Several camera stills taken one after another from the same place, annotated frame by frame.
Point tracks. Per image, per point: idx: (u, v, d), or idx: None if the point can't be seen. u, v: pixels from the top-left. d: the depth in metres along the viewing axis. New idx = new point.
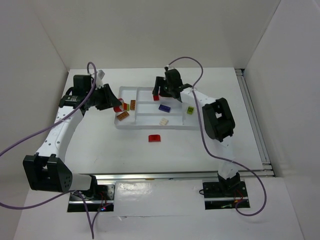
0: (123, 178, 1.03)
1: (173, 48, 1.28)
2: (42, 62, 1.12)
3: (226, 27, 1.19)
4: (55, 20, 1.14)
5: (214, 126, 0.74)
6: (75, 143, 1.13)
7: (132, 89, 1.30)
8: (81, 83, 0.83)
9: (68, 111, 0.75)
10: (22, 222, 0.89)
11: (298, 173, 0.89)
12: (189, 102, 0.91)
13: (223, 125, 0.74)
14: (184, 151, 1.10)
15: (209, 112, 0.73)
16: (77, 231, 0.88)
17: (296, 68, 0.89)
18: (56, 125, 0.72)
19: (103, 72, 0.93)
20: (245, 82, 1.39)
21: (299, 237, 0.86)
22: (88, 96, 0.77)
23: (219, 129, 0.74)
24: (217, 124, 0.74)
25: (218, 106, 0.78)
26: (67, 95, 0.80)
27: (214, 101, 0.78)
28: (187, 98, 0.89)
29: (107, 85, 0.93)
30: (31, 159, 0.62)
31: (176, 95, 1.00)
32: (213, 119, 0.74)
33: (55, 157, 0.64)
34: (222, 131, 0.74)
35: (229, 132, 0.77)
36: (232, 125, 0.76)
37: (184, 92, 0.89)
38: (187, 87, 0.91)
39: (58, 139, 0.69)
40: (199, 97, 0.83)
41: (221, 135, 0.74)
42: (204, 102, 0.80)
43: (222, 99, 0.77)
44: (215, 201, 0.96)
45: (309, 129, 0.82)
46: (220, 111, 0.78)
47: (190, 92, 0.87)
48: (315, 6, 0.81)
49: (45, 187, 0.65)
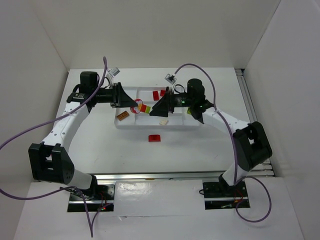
0: (123, 178, 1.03)
1: (173, 48, 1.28)
2: (42, 62, 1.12)
3: (226, 27, 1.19)
4: (55, 19, 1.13)
5: (249, 156, 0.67)
6: (75, 143, 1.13)
7: (132, 89, 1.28)
8: (87, 80, 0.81)
9: (75, 106, 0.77)
10: (22, 222, 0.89)
11: (298, 173, 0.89)
12: (213, 124, 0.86)
13: (259, 155, 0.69)
14: (184, 151, 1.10)
15: (244, 139, 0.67)
16: (77, 231, 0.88)
17: (296, 69, 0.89)
18: (63, 117, 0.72)
19: (118, 69, 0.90)
20: (245, 82, 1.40)
21: (299, 237, 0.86)
22: (94, 93, 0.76)
23: (254, 159, 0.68)
24: (252, 154, 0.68)
25: (251, 130, 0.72)
26: (74, 92, 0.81)
27: (247, 125, 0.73)
28: (211, 120, 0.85)
29: (119, 84, 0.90)
30: (37, 148, 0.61)
31: (197, 116, 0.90)
32: (249, 148, 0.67)
33: (60, 146, 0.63)
34: (257, 161, 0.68)
35: (262, 161, 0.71)
36: (268, 153, 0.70)
37: (207, 114, 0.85)
38: (209, 106, 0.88)
39: (63, 130, 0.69)
40: (229, 120, 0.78)
41: (255, 165, 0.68)
42: (234, 126, 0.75)
43: (256, 123, 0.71)
44: (214, 201, 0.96)
45: (309, 130, 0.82)
46: (252, 136, 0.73)
47: (215, 114, 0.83)
48: (315, 6, 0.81)
49: (48, 178, 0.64)
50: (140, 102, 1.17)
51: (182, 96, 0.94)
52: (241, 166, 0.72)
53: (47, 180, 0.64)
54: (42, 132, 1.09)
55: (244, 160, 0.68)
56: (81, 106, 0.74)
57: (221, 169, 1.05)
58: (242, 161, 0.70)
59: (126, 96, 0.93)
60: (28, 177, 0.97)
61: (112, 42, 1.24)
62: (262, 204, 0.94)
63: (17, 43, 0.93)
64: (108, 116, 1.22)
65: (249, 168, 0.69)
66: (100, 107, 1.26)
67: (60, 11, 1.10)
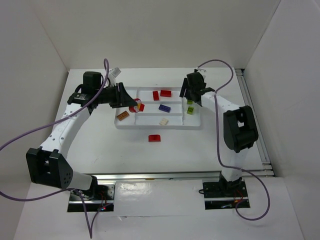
0: (124, 178, 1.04)
1: (173, 47, 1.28)
2: (42, 62, 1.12)
3: (226, 27, 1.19)
4: (55, 20, 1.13)
5: (233, 135, 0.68)
6: (76, 143, 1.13)
7: (132, 89, 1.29)
8: (90, 81, 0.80)
9: (75, 109, 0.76)
10: (22, 222, 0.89)
11: (298, 173, 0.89)
12: (209, 107, 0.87)
13: (245, 136, 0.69)
14: (184, 151, 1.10)
15: (230, 119, 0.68)
16: (78, 231, 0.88)
17: (296, 69, 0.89)
18: (62, 121, 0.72)
19: (119, 69, 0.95)
20: (245, 82, 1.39)
21: (299, 237, 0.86)
22: (96, 95, 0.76)
23: (240, 140, 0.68)
24: (238, 134, 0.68)
25: (241, 114, 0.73)
26: (76, 92, 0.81)
27: (238, 108, 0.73)
28: (208, 102, 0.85)
29: (121, 84, 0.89)
30: (35, 153, 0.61)
31: (196, 99, 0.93)
32: (234, 127, 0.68)
33: (58, 153, 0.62)
34: (243, 141, 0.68)
35: (249, 143, 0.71)
36: (255, 137, 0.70)
37: (204, 96, 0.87)
38: (208, 90, 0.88)
39: (62, 135, 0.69)
40: (221, 102, 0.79)
41: (241, 146, 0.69)
42: (226, 108, 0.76)
43: (246, 106, 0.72)
44: (215, 201, 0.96)
45: (309, 130, 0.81)
46: (243, 120, 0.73)
47: (212, 97, 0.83)
48: (315, 6, 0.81)
49: (46, 182, 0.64)
50: (139, 101, 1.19)
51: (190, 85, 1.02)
52: (230, 147, 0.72)
53: (45, 184, 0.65)
54: (42, 132, 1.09)
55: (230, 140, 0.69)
56: (82, 109, 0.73)
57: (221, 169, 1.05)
58: (229, 141, 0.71)
59: (127, 96, 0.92)
60: (28, 178, 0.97)
61: (112, 42, 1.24)
62: (262, 204, 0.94)
63: (17, 44, 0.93)
64: (108, 115, 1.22)
65: (235, 148, 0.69)
66: (100, 107, 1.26)
67: (60, 11, 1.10)
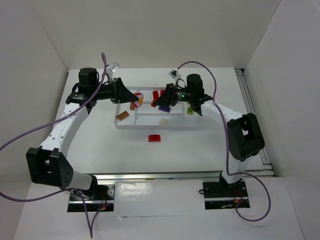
0: (124, 178, 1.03)
1: (173, 47, 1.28)
2: (42, 62, 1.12)
3: (225, 28, 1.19)
4: (54, 19, 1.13)
5: (241, 145, 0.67)
6: (76, 143, 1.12)
7: (132, 89, 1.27)
8: (86, 79, 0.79)
9: (74, 108, 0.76)
10: (22, 223, 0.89)
11: (298, 173, 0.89)
12: (210, 117, 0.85)
13: (251, 145, 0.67)
14: (184, 151, 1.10)
15: (236, 130, 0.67)
16: (77, 231, 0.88)
17: (296, 69, 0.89)
18: (62, 120, 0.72)
19: (116, 63, 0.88)
20: (245, 82, 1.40)
21: (299, 237, 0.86)
22: (93, 95, 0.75)
23: (246, 149, 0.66)
24: (244, 144, 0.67)
25: (245, 122, 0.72)
26: (74, 92, 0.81)
27: (241, 116, 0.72)
28: (208, 112, 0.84)
29: (119, 79, 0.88)
30: (35, 152, 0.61)
31: (196, 108, 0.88)
32: (240, 137, 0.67)
33: (59, 151, 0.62)
34: (250, 151, 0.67)
35: (255, 151, 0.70)
36: (261, 145, 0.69)
37: (205, 106, 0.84)
38: (208, 98, 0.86)
39: (62, 134, 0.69)
40: (223, 111, 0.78)
41: (246, 155, 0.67)
42: (228, 117, 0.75)
43: (250, 114, 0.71)
44: (215, 201, 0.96)
45: (309, 130, 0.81)
46: (247, 127, 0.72)
47: (213, 106, 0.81)
48: (315, 6, 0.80)
49: (47, 181, 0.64)
50: (140, 96, 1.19)
51: (182, 90, 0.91)
52: (236, 157, 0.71)
53: (45, 183, 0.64)
54: (42, 132, 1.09)
55: (236, 149, 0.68)
56: (80, 108, 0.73)
57: (221, 169, 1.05)
58: (235, 151, 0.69)
59: (127, 92, 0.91)
60: (28, 178, 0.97)
61: (112, 42, 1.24)
62: (262, 204, 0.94)
63: (16, 44, 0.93)
64: (108, 116, 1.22)
65: (242, 158, 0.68)
66: (100, 107, 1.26)
67: (59, 11, 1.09)
